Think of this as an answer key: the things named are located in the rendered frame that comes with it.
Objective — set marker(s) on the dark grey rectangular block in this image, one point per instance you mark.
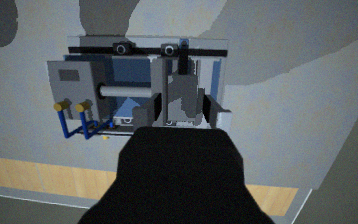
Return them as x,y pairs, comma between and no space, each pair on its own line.
182,97

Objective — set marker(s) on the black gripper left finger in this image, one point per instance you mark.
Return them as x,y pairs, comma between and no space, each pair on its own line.
149,112

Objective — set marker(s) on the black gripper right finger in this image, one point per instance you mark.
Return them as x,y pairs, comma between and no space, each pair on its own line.
215,115

